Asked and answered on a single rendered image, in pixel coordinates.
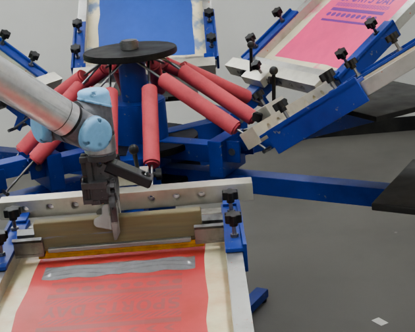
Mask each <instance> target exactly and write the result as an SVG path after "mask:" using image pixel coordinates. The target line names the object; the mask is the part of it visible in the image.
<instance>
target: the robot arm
mask: <svg viewBox="0 0 415 332"><path fill-rule="evenodd" d="M77 96H78V97H77V101H74V102H72V101H71V100H69V99H67V98H66V97H65V96H62V95H61V94H60V93H58V92H56V91H55V90H53V89H52V88H50V87H49V86H47V85H45V84H44V83H43V82H41V81H39V80H38V79H36V78H34V77H33V76H32V75H30V74H28V73H27V72H25V71H24V70H22V69H20V68H19V67H17V66H16V65H14V64H12V63H11V62H10V61H8V60H6V59H5V58H3V57H2V56H0V101H2V102H3V103H6V104H7V105H9V106H10V107H12V108H13V109H16V110H17V111H19V112H20V113H22V114H24V115H26V116H27V117H29V118H30V126H31V130H32V134H33V135H34V138H35V139H36V140H37V141H38V142H40V143H46V142H52V141H55V140H59V141H62V142H65V143H68V144H71V145H73V146H76V147H79V148H82V149H83V150H84V152H85V153H81V154H80V157H79V163H81V169H82V177H81V179H80V184H81V187H82V197H83V202H84V205H88V204H91V205H92V206H93V205H100V203H104V205H103V206H102V207H101V208H100V209H98V210H97V211H96V213H97V215H100V216H99V217H97V218H95V219H94V225H95V226H96V227H99V228H102V229H110V230H112V231H113V236H114V240H117V239H118V237H119V234H120V227H119V213H121V203H120V195H119V194H120V189H119V178H118V177H121V178H123V179H126V180H129V181H130V182H133V183H136V184H138V185H140V186H143V187H145V188H149V187H150V186H151V184H152V181H153V174H151V173H149V172H147V171H144V170H141V169H139V168H137V167H135V166H132V165H129V164H128V163H125V162H123V161H120V160H118V159H116V157H117V154H116V149H117V147H116V141H115V131H114V124H113V114H112V105H111V97H110V95H109V91H108V89H106V88H102V87H91V88H84V89H82V90H79V91H78V93H77ZM81 181H82V183H81ZM110 214H111V216H110Z"/></svg>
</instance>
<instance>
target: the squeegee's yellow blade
mask: <svg viewBox="0 0 415 332"><path fill-rule="evenodd" d="M192 243H195V239H194V240H191V242H181V243H172V244H156V245H147V246H131V247H122V248H107V249H98V250H82V251H73V252H57V253H48V251H46V254H45V255H53V254H69V253H78V252H94V251H102V250H118V249H127V248H143V247H152V246H168V245H176V244H192Z"/></svg>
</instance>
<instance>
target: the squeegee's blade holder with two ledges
mask: <svg viewBox="0 0 415 332"><path fill-rule="evenodd" d="M181 242H191V236H181V237H173V238H157V239H148V240H132V241H123V242H107V243H99V244H83V245H74V246H58V247H49V248H48V253H57V252H73V251H82V250H98V249H107V248H122V247H131V246H147V245H156V244H172V243H181Z"/></svg>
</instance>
